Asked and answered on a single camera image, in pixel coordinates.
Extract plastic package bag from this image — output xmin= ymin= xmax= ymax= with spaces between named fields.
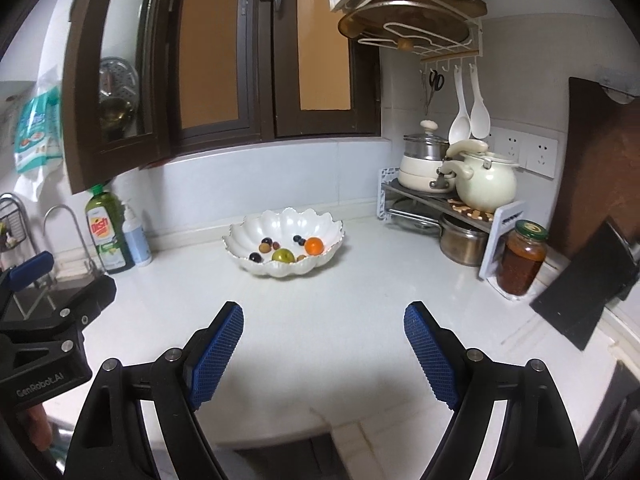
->
xmin=13 ymin=66 xmax=64 ymax=203

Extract green apple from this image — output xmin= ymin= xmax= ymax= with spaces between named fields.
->
xmin=271 ymin=248 xmax=296 ymax=263

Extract chrome sink faucet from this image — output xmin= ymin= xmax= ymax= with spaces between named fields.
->
xmin=0 ymin=192 xmax=99 ymax=286

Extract steel steamer plate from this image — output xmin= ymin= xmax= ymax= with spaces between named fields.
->
xmin=99 ymin=56 xmax=140 ymax=140

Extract hanging rack with boards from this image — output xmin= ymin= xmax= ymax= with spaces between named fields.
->
xmin=329 ymin=0 xmax=488 ymax=63

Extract stainless steel pot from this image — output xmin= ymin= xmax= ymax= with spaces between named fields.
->
xmin=438 ymin=214 xmax=488 ymax=266

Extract orange tangerine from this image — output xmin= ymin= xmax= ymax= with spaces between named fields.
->
xmin=304 ymin=237 xmax=324 ymax=256

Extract white rice spoon left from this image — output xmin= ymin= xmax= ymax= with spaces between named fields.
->
xmin=448 ymin=65 xmax=471 ymax=145

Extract glass jar red sauce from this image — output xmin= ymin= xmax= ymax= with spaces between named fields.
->
xmin=496 ymin=220 xmax=548 ymax=297

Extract white metal corner shelf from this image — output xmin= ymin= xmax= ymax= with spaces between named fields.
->
xmin=376 ymin=167 xmax=526 ymax=280

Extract green dish soap bottle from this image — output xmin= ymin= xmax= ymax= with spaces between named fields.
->
xmin=85 ymin=184 xmax=134 ymax=274

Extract person hand holding gripper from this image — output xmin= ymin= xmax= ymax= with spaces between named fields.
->
xmin=26 ymin=404 xmax=53 ymax=452

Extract dark wooden cutting board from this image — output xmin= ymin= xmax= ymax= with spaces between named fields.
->
xmin=549 ymin=77 xmax=640 ymax=258

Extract black kitchen scissors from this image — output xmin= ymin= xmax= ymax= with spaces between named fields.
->
xmin=425 ymin=68 xmax=445 ymax=110

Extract black knife block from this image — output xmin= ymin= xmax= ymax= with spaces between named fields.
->
xmin=530 ymin=218 xmax=639 ymax=351

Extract dark brown window frame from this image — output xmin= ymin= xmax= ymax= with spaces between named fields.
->
xmin=62 ymin=0 xmax=381 ymax=193

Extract wall power outlets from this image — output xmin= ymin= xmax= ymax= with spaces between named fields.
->
xmin=488 ymin=127 xmax=559 ymax=179

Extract white scalloped ceramic bowl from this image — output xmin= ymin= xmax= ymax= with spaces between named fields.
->
xmin=222 ymin=207 xmax=345 ymax=278

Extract cream pot with steamer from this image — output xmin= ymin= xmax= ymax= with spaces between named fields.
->
xmin=398 ymin=119 xmax=454 ymax=194

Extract cream ceramic kettle pot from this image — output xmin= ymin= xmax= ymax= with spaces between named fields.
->
xmin=438 ymin=139 xmax=518 ymax=214

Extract white pump bottle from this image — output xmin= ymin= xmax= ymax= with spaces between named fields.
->
xmin=122 ymin=204 xmax=152 ymax=266

